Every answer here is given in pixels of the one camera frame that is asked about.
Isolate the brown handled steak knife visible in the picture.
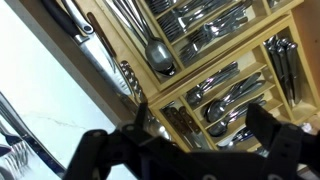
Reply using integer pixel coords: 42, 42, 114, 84
169, 106, 204, 149
178, 105, 210, 149
161, 107, 198, 149

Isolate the black handled chef knife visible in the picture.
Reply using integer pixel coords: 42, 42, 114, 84
39, 0, 138, 101

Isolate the large steel serving spoon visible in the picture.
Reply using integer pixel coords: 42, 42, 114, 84
111, 0, 178, 77

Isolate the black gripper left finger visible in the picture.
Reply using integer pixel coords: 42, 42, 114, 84
63, 102, 191, 180

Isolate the wooden cutlery drawer organizer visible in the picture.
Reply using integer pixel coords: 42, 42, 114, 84
6, 0, 320, 158

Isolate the twisted handle steel spoon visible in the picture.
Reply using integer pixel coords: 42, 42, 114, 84
119, 59, 173, 141

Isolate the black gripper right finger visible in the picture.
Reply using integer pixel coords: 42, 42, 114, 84
245, 103, 320, 180

